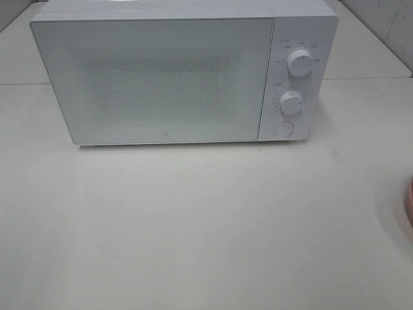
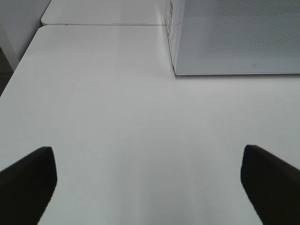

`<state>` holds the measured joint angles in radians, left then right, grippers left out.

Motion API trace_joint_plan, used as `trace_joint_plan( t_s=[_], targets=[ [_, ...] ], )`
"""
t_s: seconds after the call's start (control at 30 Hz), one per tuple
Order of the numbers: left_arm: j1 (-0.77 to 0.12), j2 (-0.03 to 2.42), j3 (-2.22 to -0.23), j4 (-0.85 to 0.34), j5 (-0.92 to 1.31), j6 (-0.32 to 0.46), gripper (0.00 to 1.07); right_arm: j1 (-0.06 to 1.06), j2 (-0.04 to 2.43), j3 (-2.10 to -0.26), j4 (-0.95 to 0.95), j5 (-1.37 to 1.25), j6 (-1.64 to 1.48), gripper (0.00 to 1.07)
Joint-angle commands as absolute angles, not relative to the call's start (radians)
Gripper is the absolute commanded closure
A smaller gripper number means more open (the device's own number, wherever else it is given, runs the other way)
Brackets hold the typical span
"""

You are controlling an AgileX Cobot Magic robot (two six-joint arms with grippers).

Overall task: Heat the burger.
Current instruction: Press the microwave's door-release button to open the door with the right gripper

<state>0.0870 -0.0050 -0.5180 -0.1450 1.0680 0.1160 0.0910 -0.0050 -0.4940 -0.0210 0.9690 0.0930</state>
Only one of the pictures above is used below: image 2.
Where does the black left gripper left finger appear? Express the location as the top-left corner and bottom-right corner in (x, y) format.
(0, 147), (57, 225)

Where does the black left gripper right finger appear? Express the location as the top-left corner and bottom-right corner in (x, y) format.
(240, 145), (300, 225)

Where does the white microwave door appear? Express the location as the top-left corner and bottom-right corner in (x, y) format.
(175, 0), (300, 75)

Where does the white microwave oven body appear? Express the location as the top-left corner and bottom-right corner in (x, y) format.
(165, 0), (186, 71)

